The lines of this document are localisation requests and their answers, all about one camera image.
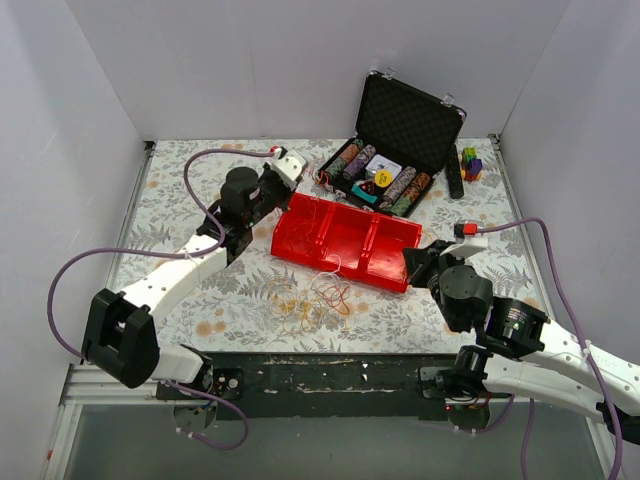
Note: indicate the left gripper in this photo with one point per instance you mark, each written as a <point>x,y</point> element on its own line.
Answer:
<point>273,182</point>

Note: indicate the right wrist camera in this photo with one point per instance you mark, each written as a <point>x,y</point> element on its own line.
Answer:
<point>469,240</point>

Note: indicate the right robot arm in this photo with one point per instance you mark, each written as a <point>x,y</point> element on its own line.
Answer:
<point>518,349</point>

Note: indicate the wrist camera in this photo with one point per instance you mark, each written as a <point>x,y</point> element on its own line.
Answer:
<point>469,240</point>
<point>289,166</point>

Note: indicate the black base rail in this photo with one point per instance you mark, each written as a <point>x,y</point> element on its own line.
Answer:
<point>279,385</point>

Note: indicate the purple poker chip row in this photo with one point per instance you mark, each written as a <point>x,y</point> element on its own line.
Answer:
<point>359,162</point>

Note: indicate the black remote control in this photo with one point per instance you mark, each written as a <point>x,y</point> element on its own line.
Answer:
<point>453,174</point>

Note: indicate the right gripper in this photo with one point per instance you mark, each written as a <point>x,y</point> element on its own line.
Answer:
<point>420,261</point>

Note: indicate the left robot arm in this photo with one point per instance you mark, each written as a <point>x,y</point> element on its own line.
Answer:
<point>120,337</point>

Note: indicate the black poker chip case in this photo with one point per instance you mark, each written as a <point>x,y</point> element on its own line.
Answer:
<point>405,125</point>

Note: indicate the orange black chip row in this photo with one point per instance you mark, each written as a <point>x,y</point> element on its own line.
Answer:
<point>410,194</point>

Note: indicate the yellow dealer button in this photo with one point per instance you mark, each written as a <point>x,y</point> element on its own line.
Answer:
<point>383,178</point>

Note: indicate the colourful block toy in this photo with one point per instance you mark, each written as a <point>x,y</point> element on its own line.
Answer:
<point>471,164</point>

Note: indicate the red triangle piece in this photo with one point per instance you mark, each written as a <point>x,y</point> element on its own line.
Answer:
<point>369,187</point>

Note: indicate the red compartment tray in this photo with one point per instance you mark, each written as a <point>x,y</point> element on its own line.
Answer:
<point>360,245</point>

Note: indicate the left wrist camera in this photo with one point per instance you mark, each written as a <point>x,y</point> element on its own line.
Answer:
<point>289,166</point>

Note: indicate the white card deck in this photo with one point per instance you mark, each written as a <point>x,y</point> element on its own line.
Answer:
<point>379,162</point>

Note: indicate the green poker chip row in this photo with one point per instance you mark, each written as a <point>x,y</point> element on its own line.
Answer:
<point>337,165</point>

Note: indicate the teal plastic piece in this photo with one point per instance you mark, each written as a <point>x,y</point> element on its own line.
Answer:
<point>358,191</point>

